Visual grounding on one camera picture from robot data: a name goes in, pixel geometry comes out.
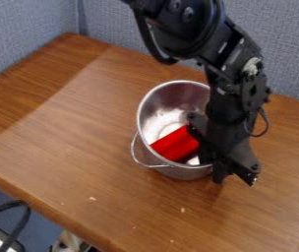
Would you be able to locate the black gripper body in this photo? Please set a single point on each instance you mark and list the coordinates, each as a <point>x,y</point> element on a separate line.
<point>225,142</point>

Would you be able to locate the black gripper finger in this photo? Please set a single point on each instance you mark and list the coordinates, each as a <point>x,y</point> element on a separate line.
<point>221,171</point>

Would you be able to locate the red block object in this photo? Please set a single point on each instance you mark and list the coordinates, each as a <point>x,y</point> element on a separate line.
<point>178,145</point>

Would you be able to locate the stainless steel pot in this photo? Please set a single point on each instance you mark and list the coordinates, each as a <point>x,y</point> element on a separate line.
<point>160,114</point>

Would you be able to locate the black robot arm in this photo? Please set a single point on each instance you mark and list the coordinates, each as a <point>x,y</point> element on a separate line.
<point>192,29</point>

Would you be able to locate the white object under table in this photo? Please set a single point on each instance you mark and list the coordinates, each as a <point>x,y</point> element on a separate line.
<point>69,243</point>

